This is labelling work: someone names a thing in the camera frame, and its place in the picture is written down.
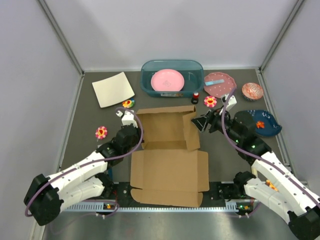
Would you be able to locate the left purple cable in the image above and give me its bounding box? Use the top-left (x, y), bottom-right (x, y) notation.
top-left (24, 106), bottom-right (145, 235)

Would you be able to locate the white square plate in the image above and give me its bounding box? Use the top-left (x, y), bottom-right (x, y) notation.
top-left (92, 72), bottom-right (135, 108)

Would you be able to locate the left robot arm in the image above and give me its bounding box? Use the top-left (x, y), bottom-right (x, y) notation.
top-left (23, 123), bottom-right (144, 226)

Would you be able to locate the teal plastic basin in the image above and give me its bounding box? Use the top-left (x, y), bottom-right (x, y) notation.
top-left (140, 59), bottom-right (204, 98)

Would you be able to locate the red orange candy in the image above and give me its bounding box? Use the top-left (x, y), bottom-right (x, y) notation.
top-left (256, 121), bottom-right (265, 129)

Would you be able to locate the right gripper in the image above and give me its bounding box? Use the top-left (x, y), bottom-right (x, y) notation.
top-left (191, 104), bottom-right (243, 143)

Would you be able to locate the brown cardboard box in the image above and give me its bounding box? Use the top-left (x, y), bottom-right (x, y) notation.
top-left (130, 105), bottom-right (210, 208)

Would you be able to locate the dark blue leaf dish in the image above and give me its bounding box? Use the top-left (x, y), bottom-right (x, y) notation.
top-left (247, 109), bottom-right (282, 137)

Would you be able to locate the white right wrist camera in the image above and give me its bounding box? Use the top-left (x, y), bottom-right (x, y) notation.
top-left (220, 94), bottom-right (237, 111)

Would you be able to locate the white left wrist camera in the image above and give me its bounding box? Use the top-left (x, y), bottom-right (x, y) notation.
top-left (116, 110), bottom-right (138, 128)

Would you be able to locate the blue pink spoon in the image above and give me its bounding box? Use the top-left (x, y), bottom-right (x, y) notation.
top-left (204, 79), bottom-right (225, 87)

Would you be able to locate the red pink flower toy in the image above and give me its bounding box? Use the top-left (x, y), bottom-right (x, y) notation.
top-left (95, 126), bottom-right (108, 140)

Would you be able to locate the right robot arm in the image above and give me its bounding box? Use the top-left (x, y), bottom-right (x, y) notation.
top-left (191, 110), bottom-right (320, 240)

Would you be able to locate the pink polka dot plate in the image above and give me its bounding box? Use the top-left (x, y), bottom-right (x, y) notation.
top-left (204, 72), bottom-right (237, 99)

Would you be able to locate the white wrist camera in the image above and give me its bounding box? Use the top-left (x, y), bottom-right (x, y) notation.
top-left (220, 94), bottom-right (237, 111)
top-left (116, 110), bottom-right (138, 128)

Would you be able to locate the pink round plate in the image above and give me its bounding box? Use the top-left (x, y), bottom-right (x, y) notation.
top-left (150, 69), bottom-right (185, 92)

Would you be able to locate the multicolour flower toy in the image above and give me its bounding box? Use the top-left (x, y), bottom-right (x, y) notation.
top-left (122, 99), bottom-right (135, 109)

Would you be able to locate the red black stamp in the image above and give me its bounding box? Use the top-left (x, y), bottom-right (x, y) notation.
top-left (191, 92), bottom-right (199, 105)

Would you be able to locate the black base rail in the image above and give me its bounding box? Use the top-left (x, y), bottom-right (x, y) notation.
top-left (89, 181), bottom-right (250, 202)

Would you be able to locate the wooden stick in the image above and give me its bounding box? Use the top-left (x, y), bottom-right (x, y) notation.
top-left (251, 167), bottom-right (258, 177)

